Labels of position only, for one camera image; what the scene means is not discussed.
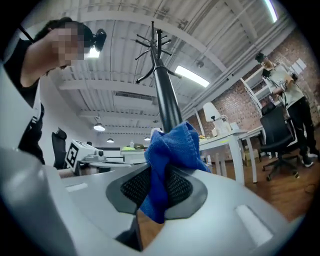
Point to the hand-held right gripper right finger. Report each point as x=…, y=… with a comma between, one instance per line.
x=212, y=225

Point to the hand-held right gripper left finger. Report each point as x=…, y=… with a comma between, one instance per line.
x=75, y=212

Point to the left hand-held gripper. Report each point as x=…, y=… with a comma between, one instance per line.
x=75, y=155

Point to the blue cloth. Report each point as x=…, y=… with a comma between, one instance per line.
x=172, y=147

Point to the black coat rack stand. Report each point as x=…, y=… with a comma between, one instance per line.
x=166, y=100

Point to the person's left forearm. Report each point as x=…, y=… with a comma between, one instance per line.
x=67, y=173

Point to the white table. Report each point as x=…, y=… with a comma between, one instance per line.
x=132, y=156
x=232, y=140

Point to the yellow-green rag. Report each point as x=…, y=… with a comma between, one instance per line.
x=128, y=148

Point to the black office chair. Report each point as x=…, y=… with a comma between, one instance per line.
x=58, y=150
x=275, y=130

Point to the person's black shirt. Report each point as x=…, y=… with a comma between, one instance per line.
x=32, y=140

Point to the white lamp brass base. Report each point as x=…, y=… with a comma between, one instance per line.
x=211, y=110

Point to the ceiling strip light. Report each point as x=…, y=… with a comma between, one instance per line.
x=192, y=76
x=272, y=11

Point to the person's head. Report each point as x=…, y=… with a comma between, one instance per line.
x=67, y=42

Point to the white metal shelf unit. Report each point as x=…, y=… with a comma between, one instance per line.
x=260, y=93

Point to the black head-mounted camera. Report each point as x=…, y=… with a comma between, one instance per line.
x=100, y=40

